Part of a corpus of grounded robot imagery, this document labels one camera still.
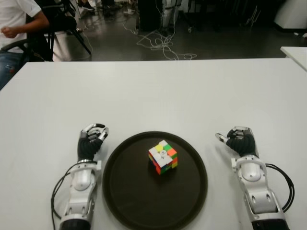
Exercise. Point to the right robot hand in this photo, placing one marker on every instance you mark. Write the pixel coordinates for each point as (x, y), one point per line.
(243, 143)

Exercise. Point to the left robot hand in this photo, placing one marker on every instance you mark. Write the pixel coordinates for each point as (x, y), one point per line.
(87, 148)

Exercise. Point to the multicoloured Rubik's cube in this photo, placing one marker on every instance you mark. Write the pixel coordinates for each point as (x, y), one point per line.
(163, 157)

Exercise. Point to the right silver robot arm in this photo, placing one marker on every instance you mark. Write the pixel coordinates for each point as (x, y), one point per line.
(256, 189)

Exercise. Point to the round dark brown plate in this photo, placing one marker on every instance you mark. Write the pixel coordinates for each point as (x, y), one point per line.
(144, 198)

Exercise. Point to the white side table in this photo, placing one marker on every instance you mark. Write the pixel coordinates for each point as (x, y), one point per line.
(296, 54)

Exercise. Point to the black armchair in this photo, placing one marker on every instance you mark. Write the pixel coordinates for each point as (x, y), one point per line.
(36, 45)

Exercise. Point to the black folding chair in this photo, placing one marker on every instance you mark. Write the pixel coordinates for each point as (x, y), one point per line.
(64, 23)

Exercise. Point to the white cabinet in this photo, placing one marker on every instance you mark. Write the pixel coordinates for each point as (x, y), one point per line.
(293, 14)

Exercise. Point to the black cabinet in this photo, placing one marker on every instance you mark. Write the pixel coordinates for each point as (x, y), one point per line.
(148, 14)

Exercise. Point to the silver standing robot legs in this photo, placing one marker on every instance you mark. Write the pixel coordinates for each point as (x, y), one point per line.
(168, 14)

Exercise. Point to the person in white shirt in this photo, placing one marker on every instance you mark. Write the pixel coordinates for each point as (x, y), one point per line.
(12, 14)

